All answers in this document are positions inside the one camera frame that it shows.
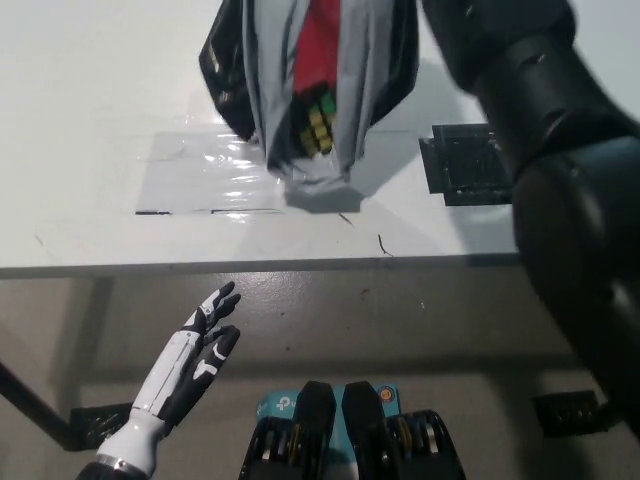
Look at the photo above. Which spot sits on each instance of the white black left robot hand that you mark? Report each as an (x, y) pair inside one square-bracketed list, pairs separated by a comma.
[(185, 365)]

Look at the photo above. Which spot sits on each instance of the rubik's cube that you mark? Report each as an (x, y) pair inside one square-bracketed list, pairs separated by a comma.
[(317, 130)]

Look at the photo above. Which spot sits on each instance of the grey plastic bag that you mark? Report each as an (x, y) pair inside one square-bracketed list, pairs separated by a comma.
[(350, 125)]

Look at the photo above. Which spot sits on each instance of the teal tp-link box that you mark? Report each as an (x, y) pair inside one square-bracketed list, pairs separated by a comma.
[(280, 402)]

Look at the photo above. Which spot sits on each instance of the black table leg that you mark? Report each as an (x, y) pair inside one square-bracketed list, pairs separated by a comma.
[(35, 400)]

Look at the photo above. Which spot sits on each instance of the clear tape patch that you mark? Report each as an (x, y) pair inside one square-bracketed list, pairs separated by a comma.
[(200, 175)]

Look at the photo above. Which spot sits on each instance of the small dark thread scrap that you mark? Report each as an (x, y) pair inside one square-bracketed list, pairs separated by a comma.
[(382, 245), (346, 219)]

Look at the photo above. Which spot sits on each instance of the reddish sheet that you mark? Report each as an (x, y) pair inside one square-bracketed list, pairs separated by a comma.
[(320, 50)]

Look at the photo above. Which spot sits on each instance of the black tape square marker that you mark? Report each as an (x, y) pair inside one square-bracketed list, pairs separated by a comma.
[(465, 165)]

